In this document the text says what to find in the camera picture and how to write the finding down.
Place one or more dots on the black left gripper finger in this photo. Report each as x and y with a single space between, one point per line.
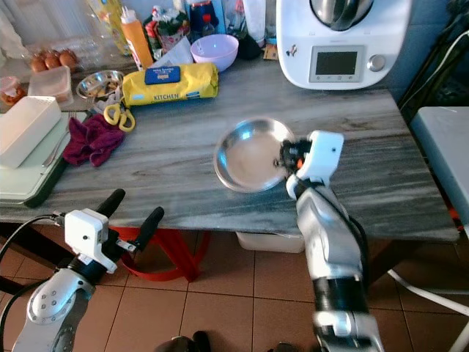
111 202
150 225

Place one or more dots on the round steel plate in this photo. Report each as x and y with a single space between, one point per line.
249 158

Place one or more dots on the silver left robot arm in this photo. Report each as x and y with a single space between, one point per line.
53 308

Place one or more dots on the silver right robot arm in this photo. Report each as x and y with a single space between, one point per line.
333 235

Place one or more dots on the red plastic stool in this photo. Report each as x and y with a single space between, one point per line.
172 257

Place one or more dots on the maroon cloth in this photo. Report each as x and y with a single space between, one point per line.
94 141

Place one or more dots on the dark wooden table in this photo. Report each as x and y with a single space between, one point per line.
190 169

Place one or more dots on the white plastic storage box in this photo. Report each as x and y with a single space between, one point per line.
267 242

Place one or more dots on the pale green cutting board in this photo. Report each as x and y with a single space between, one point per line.
22 187

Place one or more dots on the white kitchen cooking machine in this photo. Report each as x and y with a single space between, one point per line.
297 44

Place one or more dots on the small black object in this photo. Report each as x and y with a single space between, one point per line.
249 48

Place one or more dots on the white oblong box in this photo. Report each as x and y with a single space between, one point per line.
29 128

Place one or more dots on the yellow kitchen towel pack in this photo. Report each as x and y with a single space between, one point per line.
190 86

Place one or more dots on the dark robot left foot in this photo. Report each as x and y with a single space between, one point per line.
185 343

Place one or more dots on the dark robot foot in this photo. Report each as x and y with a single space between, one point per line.
282 348
185 343

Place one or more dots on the small steel bowl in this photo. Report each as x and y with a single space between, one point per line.
99 85

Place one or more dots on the lilac plastic bowl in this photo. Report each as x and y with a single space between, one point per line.
215 53

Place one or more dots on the clear bottle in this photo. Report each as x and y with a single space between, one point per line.
271 20

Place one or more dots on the white bottle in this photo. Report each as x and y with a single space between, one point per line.
254 20

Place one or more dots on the clear plastic container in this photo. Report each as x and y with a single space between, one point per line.
50 84

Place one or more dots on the white paper sheet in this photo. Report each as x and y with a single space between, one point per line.
176 56

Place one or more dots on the small red lidded tub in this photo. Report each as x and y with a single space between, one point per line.
11 91

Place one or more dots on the brown egg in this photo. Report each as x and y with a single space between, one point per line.
37 64
52 61
68 58

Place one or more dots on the dark jar red lid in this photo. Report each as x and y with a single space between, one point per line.
203 17

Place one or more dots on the orange sauce bottle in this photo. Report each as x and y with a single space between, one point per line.
137 42

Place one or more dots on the colourful snack bag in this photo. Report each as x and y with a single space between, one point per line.
170 26

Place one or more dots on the dark robot right foot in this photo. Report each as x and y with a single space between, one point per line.
282 348

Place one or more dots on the yellow printed bottle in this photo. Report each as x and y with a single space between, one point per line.
110 20

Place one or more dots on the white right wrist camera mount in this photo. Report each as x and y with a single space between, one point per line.
326 154

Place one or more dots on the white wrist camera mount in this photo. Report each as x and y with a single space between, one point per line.
326 154
88 235

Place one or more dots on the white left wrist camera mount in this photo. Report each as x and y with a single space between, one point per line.
88 235

